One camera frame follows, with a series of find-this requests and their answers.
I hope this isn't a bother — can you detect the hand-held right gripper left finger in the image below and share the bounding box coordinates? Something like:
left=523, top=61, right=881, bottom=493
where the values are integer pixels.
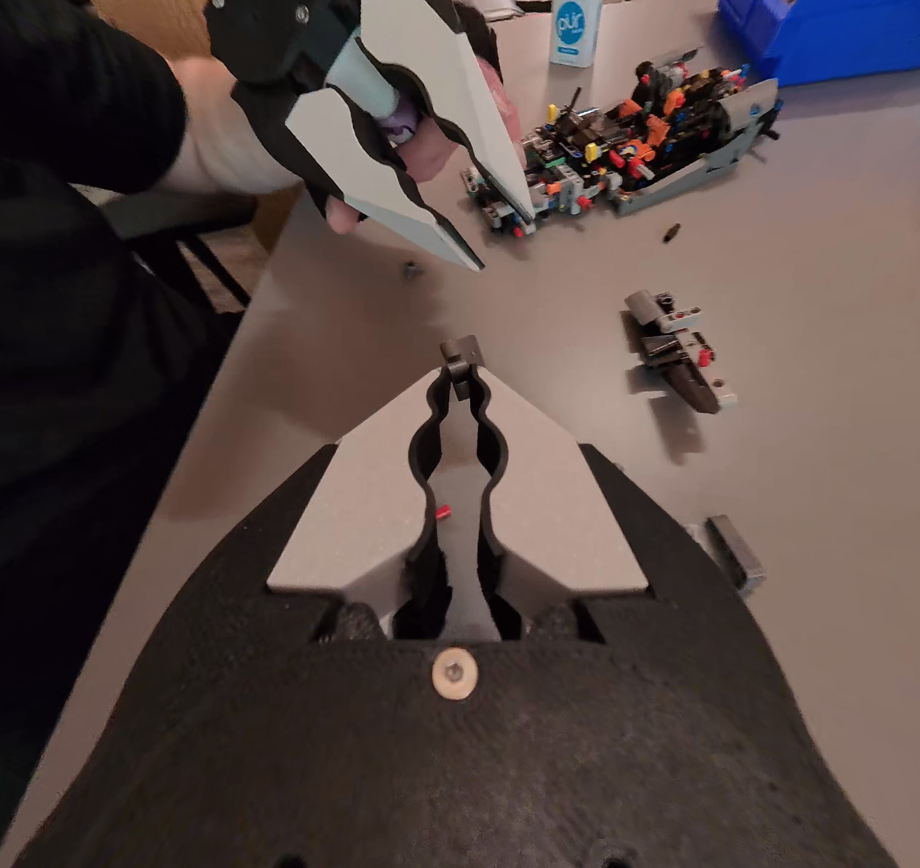
left=267, top=368, right=461, bottom=640

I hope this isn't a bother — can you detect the white blue gum bottle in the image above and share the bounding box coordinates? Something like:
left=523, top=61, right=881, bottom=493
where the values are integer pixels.
left=550, top=0, right=608, bottom=67

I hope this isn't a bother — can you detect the person's black clothing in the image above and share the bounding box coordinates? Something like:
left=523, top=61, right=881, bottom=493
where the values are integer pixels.
left=0, top=156, right=249, bottom=775

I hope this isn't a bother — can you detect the blue plastic bin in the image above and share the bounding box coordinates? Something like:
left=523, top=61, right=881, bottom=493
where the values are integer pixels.
left=708, top=0, right=920, bottom=89

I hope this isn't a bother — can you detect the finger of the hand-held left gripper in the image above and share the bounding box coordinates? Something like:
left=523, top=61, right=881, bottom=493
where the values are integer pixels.
left=357, top=0, right=539, bottom=228
left=285, top=86, right=486, bottom=274

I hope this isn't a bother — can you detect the grey black lego subassembly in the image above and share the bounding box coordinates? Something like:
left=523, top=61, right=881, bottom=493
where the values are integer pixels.
left=622, top=290, right=739, bottom=416

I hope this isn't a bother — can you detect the black chair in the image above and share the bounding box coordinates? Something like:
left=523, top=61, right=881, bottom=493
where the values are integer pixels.
left=101, top=188, right=253, bottom=308

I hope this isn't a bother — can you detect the dark grey lego beam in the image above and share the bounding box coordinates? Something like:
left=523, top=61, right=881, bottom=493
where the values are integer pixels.
left=706, top=514, right=764, bottom=596

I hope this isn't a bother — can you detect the dark grey lego connector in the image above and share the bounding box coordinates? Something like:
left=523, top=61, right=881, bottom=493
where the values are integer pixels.
left=440, top=335, right=481, bottom=402

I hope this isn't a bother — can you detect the lego car chassis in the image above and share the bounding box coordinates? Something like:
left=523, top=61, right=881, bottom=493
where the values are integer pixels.
left=463, top=47, right=783, bottom=238

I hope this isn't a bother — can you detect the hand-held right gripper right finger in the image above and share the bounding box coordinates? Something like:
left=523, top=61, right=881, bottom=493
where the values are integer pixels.
left=466, top=367, right=650, bottom=640

